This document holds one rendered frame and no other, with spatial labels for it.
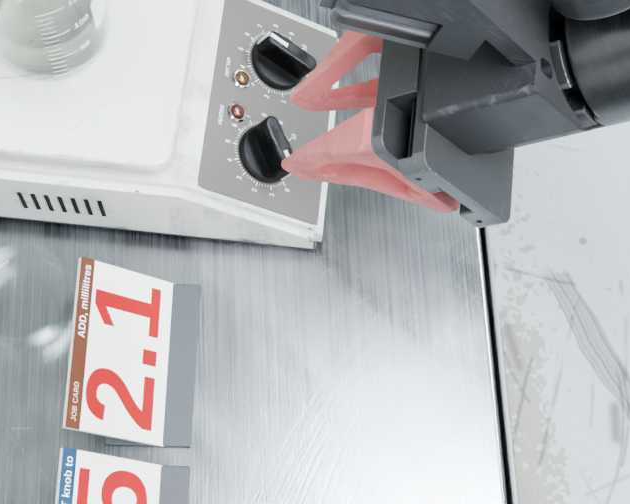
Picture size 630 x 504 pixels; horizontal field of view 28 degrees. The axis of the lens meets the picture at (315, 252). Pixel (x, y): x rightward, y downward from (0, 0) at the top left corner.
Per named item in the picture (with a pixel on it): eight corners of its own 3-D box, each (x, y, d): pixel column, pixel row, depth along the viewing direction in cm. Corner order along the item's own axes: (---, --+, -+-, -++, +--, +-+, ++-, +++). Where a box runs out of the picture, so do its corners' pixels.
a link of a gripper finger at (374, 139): (234, 184, 55) (411, 140, 49) (255, 43, 57) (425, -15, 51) (329, 241, 59) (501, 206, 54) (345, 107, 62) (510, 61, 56)
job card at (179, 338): (201, 286, 69) (196, 259, 65) (191, 448, 66) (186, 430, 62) (89, 283, 69) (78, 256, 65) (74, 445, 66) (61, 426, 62)
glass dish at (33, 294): (-47, 304, 68) (-57, 290, 66) (30, 237, 70) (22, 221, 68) (21, 372, 67) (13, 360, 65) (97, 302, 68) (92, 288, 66)
